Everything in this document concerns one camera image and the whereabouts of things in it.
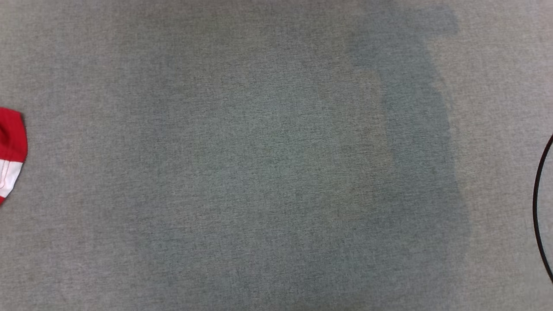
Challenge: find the crumpled red white-striped garment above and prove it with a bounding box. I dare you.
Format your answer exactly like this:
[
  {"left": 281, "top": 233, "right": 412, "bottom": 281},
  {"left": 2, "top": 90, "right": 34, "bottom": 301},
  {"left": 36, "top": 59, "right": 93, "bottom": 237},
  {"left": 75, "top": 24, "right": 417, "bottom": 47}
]
[{"left": 0, "top": 107, "right": 29, "bottom": 205}]

